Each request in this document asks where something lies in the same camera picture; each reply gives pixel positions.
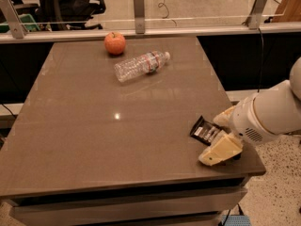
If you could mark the red apple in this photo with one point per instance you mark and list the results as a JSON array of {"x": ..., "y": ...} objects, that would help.
[{"x": 114, "y": 43}]

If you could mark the right metal glass bracket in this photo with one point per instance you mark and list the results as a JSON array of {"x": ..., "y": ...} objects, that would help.
[{"x": 253, "y": 20}]

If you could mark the left metal glass bracket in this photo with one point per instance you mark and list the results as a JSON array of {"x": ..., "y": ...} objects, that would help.
[{"x": 17, "y": 30}]

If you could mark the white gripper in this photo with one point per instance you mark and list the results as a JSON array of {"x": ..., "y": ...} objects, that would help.
[{"x": 245, "y": 122}]

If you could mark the black office chair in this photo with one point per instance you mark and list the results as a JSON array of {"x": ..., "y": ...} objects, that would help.
[{"x": 69, "y": 14}]

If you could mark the clear plastic water bottle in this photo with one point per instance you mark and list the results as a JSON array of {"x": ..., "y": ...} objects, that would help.
[{"x": 144, "y": 64}]

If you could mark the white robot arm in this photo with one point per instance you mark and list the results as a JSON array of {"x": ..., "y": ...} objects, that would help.
[{"x": 259, "y": 118}]

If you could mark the green bin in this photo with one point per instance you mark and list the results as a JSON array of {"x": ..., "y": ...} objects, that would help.
[{"x": 27, "y": 21}]

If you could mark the middle metal glass bracket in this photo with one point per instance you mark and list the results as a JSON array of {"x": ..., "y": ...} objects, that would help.
[{"x": 139, "y": 13}]

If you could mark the wooden furniture piece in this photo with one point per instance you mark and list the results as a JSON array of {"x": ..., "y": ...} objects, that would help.
[{"x": 288, "y": 11}]

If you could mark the blue box on floor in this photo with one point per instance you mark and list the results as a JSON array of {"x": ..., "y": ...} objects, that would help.
[{"x": 235, "y": 220}]

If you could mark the metal glass bracket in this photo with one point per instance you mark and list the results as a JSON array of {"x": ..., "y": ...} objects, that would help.
[
  {"x": 253, "y": 20},
  {"x": 139, "y": 13},
  {"x": 17, "y": 30}
]

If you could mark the black rxbar chocolate wrapper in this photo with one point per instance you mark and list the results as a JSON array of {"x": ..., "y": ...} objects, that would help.
[{"x": 206, "y": 132}]

